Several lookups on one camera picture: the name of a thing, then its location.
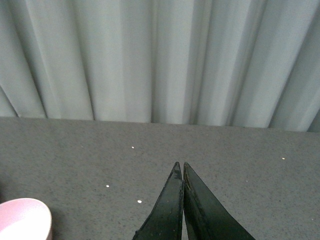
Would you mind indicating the right gripper black second-arm right finger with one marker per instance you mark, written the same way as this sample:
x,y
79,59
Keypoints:
x,y
205,217

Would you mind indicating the right gripper black second-arm left finger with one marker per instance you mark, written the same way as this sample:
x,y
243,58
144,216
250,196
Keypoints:
x,y
165,221

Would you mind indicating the pink bowl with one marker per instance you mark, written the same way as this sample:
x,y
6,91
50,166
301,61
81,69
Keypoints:
x,y
25,219

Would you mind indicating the white curtain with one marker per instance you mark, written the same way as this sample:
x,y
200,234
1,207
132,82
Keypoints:
x,y
246,63

